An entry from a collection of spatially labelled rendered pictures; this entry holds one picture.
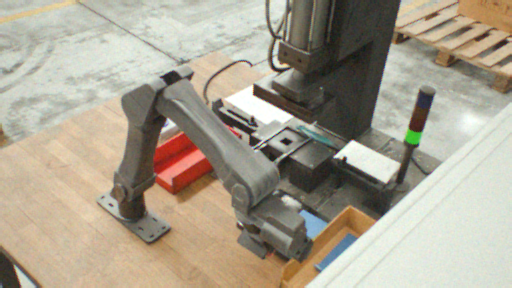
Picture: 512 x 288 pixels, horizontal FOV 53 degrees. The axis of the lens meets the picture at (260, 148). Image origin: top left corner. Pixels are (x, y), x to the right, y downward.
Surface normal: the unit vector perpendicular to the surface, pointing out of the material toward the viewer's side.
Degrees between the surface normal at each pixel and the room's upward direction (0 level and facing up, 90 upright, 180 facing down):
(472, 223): 0
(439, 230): 0
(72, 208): 0
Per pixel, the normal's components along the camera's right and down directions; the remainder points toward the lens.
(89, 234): 0.06, -0.78
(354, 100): -0.65, 0.44
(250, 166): 0.40, -0.52
